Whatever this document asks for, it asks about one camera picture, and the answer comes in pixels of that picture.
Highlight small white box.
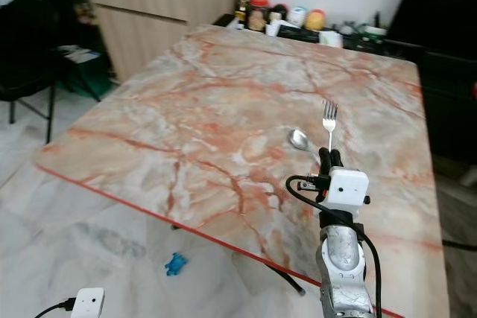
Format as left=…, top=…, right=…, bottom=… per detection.
left=318, top=29, right=344, bottom=48

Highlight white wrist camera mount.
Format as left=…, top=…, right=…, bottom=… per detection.
left=326, top=167, right=371, bottom=214
left=70, top=287, right=106, bottom=318

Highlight silver metal fork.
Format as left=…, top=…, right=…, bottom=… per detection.
left=322, top=99, right=338, bottom=152

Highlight small blue toy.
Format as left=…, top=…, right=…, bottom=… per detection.
left=165, top=252, right=189, bottom=276

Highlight light wooden cabinet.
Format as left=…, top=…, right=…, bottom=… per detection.
left=78, top=0, right=245, bottom=85

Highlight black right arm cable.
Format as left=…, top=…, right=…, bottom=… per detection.
left=285, top=174, right=383, bottom=318

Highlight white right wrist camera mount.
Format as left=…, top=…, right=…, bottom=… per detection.
left=326, top=167, right=371, bottom=214

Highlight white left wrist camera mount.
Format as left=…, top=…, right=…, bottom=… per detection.
left=70, top=287, right=106, bottom=318

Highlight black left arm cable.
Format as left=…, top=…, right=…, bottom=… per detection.
left=34, top=298, right=76, bottom=318

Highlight printed paper leaflet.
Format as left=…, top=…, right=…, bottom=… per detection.
left=61, top=45, right=101, bottom=65

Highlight jar with dark lid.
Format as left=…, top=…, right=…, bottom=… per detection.
left=269, top=4, right=288, bottom=27

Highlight silver metal spoon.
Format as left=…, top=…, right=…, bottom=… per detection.
left=288, top=128, right=321, bottom=165

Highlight black chair with thin legs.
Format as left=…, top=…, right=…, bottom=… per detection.
left=0, top=0, right=102, bottom=144

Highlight yellow jar with red lid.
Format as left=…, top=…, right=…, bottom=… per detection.
left=305, top=9, right=327, bottom=32

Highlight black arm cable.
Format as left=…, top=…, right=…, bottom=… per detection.
left=285, top=174, right=383, bottom=318
left=34, top=298, right=76, bottom=318

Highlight white and blue jar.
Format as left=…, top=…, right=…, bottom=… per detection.
left=288, top=6, right=308, bottom=28

